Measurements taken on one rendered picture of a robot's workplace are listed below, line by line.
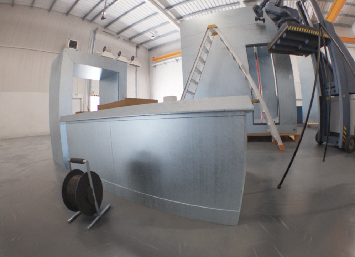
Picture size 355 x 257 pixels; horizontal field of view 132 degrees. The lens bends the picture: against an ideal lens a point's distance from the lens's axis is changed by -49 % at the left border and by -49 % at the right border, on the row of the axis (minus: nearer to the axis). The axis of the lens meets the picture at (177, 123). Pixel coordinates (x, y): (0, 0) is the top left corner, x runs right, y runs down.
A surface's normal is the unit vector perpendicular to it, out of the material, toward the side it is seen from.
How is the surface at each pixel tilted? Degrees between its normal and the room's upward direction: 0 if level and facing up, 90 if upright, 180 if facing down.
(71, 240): 0
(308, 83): 90
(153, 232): 0
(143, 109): 68
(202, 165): 90
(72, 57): 90
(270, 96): 90
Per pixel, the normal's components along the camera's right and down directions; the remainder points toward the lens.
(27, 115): 0.87, -0.01
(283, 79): -0.50, 0.06
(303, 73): -0.77, 0.06
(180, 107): -0.43, -0.33
